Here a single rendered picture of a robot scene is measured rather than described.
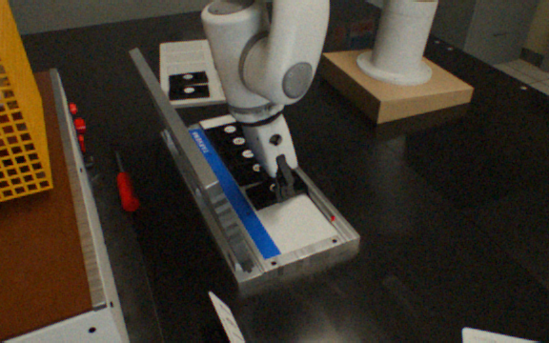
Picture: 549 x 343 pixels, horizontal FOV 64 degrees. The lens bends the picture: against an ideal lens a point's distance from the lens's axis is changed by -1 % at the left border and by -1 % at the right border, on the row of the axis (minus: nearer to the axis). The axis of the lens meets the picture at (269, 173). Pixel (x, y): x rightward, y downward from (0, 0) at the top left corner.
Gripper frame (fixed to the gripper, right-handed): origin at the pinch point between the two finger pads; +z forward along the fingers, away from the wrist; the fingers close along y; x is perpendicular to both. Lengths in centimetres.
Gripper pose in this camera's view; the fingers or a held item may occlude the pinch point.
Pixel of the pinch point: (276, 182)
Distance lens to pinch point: 76.6
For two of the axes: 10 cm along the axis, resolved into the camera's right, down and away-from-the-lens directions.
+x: -8.8, 4.2, -2.0
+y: -4.3, -5.5, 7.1
